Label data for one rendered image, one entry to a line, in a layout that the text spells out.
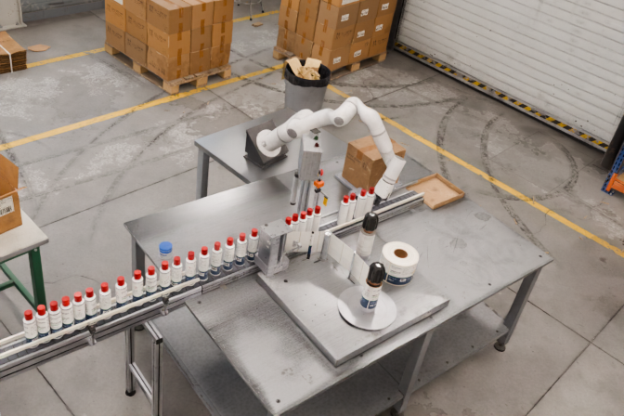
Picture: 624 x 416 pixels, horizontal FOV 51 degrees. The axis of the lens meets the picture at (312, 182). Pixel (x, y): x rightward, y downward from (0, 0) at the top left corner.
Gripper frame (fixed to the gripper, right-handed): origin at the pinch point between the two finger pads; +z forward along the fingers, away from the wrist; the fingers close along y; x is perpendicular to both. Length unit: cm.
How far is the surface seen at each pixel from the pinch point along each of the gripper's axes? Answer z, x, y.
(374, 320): 27, -58, 69
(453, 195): -12, 66, 9
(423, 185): -8, 56, -10
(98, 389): 147, -127, -27
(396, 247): 2, -28, 43
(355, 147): -19.2, 2.2, -35.6
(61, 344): 74, -183, 5
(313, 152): -29, -73, -1
